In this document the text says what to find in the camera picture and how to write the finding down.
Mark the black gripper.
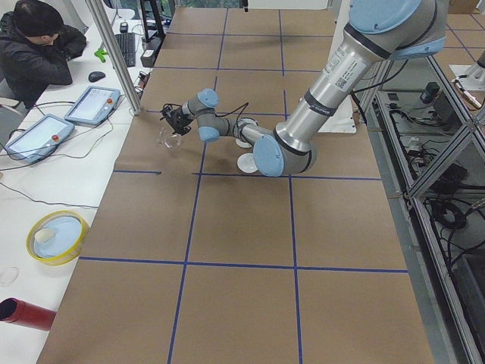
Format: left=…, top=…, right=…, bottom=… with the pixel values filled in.
left=161, top=105, right=192, bottom=136

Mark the clear plastic funnel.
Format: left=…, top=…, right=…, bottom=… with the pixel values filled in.
left=157, top=127, right=182, bottom=149

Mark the white mug lid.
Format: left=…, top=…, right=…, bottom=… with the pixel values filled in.
left=236, top=153, right=258, bottom=174

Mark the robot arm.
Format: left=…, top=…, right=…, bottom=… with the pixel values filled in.
left=161, top=0, right=449, bottom=177

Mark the white enamel mug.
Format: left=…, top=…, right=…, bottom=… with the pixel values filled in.
left=235, top=118, right=258, bottom=149

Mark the far teach pendant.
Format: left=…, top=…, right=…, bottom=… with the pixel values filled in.
left=64, top=86, right=121, bottom=126

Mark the teach pendant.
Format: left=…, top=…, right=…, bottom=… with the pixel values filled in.
left=5, top=114, right=74, bottom=164
left=64, top=86, right=121, bottom=126

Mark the black keyboard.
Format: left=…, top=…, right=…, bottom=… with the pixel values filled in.
left=114, top=33, right=136, bottom=67

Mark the black computer mouse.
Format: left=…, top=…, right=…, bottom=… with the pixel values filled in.
left=88, top=71, right=106, bottom=83

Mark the near teach pendant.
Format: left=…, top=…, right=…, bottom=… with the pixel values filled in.
left=5, top=114, right=74, bottom=164

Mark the seated person in black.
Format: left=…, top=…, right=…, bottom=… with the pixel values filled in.
left=1, top=1, right=86, bottom=108

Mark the yellow tape roll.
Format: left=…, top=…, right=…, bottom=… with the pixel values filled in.
left=26, top=210, right=90, bottom=266

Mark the red cylinder tube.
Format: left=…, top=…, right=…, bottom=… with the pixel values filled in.
left=1, top=297, right=56, bottom=331

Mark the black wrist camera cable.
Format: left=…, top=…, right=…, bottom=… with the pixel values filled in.
left=162, top=102, right=251, bottom=132

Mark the aluminium frame post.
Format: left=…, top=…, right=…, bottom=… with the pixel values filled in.
left=86, top=0, right=142, bottom=115

